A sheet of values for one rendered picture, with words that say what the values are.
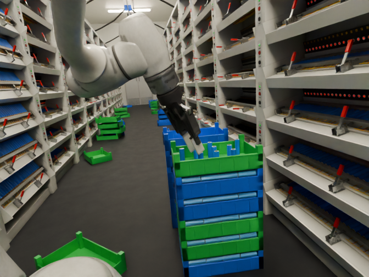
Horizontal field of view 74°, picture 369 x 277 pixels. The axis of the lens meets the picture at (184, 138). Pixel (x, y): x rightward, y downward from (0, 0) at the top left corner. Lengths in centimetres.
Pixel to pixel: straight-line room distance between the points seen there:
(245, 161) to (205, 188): 16
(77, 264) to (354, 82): 76
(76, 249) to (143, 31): 99
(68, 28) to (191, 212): 64
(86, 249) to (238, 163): 80
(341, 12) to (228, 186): 61
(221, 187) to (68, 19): 64
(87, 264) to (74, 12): 41
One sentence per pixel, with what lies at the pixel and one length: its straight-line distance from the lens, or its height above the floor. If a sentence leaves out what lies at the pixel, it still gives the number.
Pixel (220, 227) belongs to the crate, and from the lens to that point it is 93.
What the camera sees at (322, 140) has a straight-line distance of 94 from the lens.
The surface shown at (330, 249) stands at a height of 12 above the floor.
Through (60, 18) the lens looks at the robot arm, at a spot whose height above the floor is 83.
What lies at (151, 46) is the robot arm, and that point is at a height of 80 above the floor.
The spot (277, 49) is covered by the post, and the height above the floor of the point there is 81.
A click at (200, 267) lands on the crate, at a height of 4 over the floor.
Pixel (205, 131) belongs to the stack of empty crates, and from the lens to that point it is 135.
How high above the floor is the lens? 70
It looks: 13 degrees down
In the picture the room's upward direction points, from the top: 4 degrees counter-clockwise
